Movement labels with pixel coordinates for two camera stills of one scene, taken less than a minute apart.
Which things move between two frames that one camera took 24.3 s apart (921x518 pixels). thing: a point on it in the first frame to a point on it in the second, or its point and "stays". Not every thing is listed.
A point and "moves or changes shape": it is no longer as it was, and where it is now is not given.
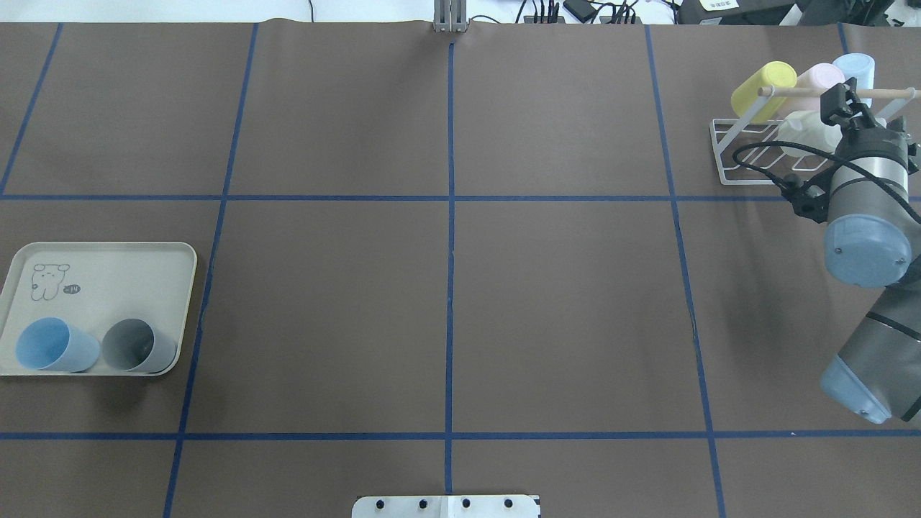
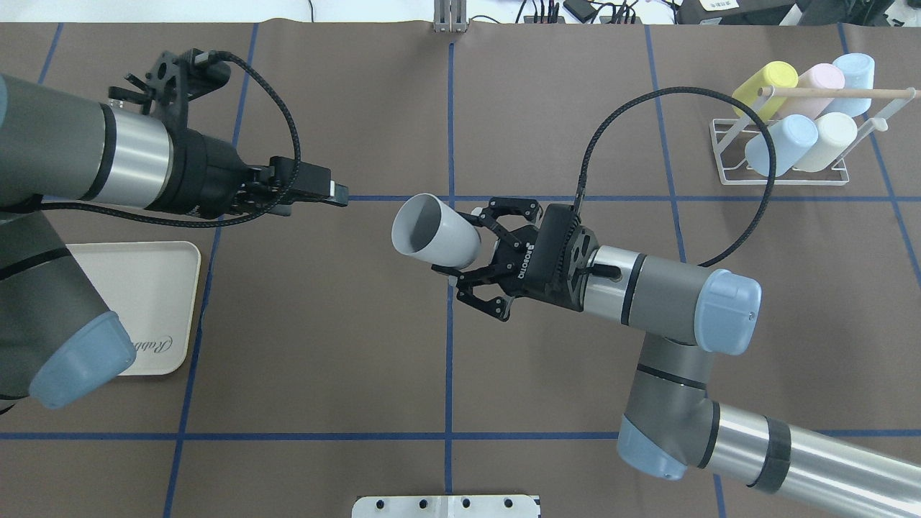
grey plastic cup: x=129 y=345 to x=427 y=229
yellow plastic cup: x=778 y=74 stays
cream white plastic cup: x=807 y=127 moves or changes shape
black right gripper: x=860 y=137 to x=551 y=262
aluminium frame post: x=450 y=16 stays
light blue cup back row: x=47 y=344 moves or changes shape
